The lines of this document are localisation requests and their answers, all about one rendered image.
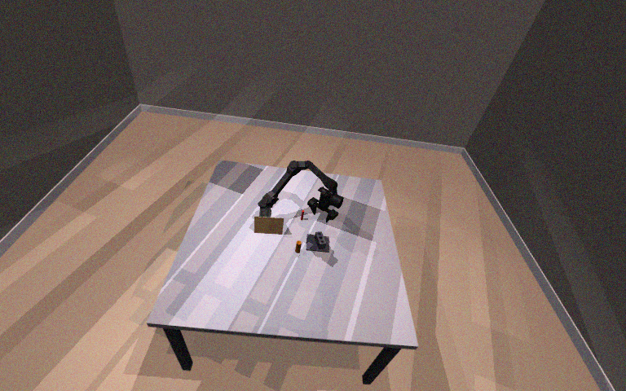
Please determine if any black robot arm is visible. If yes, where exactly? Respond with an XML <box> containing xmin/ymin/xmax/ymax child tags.
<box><xmin>258</xmin><ymin>160</ymin><xmax>344</xmax><ymax>217</ymax></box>

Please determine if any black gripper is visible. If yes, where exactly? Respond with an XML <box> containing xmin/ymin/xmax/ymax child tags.
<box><xmin>307</xmin><ymin>197</ymin><xmax>338</xmax><ymax>222</ymax></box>

